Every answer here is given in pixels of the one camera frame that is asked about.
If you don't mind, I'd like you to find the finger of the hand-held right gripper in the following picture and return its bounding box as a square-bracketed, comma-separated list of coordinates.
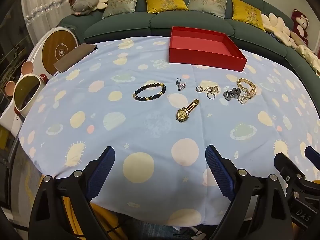
[274, 152, 307, 198]
[304, 146, 320, 171]

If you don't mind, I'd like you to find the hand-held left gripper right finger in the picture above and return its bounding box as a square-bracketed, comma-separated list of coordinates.
[205, 144, 293, 240]

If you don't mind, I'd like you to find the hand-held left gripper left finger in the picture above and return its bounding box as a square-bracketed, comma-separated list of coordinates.
[28, 146, 116, 240]

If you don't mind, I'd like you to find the gold wrist watch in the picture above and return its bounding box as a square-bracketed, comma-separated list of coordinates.
[176, 99, 200, 123]

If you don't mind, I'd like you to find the pearl bracelet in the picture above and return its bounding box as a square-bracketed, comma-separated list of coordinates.
[237, 90, 257, 104]

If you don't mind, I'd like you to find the gold chain bracelet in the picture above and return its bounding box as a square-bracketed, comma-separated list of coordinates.
[236, 78, 257, 97]

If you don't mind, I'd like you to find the black bead bracelet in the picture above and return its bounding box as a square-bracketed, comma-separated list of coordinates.
[132, 82, 167, 102]

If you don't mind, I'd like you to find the red cardboard box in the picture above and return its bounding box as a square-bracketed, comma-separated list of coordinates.
[169, 26, 248, 72]

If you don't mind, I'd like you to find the blue planet print tablecloth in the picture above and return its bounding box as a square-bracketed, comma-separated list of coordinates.
[19, 35, 320, 227]

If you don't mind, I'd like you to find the cream quilted blanket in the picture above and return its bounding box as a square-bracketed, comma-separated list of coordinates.
[291, 44, 320, 77]

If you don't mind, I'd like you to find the white robot with visor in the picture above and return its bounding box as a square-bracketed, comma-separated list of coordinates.
[0, 61, 49, 130]

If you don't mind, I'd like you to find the beige small pillow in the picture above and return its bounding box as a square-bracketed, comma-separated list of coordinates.
[290, 31, 304, 46]

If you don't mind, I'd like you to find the round wooden disc stand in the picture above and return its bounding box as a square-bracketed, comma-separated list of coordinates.
[41, 27, 77, 72]

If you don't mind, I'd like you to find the white flower-shaped cushion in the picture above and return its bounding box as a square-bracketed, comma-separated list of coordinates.
[261, 13, 292, 47]

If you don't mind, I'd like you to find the red plush monkey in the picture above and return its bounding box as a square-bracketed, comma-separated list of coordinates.
[291, 9, 310, 46]

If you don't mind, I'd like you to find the yellow embroidered cushion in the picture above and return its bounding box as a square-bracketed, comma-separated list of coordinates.
[232, 0, 267, 32]
[143, 0, 189, 14]

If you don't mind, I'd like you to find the green sofa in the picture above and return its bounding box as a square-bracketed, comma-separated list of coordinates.
[59, 0, 320, 78]

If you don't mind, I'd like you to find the grey-green embroidered cushion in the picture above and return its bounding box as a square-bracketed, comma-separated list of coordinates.
[187, 0, 229, 20]
[101, 0, 140, 20]

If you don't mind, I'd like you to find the grey plush pig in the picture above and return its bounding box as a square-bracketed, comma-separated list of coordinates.
[71, 0, 100, 17]

